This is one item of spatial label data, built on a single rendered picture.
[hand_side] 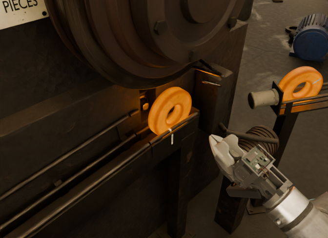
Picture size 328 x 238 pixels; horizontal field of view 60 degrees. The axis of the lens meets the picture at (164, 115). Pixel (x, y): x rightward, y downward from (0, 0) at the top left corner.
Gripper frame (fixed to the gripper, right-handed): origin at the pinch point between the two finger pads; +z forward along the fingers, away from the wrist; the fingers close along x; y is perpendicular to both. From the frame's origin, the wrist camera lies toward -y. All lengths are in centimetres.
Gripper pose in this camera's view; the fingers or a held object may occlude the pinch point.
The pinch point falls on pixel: (212, 140)
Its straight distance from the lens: 74.8
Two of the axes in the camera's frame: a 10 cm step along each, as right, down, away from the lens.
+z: -6.5, -6.8, 3.4
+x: -7.3, 4.4, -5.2
